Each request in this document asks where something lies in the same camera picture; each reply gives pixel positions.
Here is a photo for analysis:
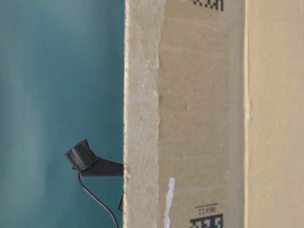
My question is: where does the brown cardboard box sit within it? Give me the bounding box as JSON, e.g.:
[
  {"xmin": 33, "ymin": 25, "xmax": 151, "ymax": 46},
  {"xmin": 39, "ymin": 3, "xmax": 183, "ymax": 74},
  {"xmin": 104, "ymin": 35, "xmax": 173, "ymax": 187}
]
[{"xmin": 123, "ymin": 0, "xmax": 304, "ymax": 228}]

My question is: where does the black mounted camera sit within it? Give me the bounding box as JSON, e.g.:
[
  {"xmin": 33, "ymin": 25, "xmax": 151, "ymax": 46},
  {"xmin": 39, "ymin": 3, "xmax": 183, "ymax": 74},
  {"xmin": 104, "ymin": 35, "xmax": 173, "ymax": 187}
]
[{"xmin": 65, "ymin": 139, "xmax": 124, "ymax": 176}]

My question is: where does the black camera cable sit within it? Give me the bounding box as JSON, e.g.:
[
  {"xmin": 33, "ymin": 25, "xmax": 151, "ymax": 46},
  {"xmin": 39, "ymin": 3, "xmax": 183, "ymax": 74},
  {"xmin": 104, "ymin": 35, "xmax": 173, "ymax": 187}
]
[{"xmin": 76, "ymin": 172, "xmax": 119, "ymax": 228}]

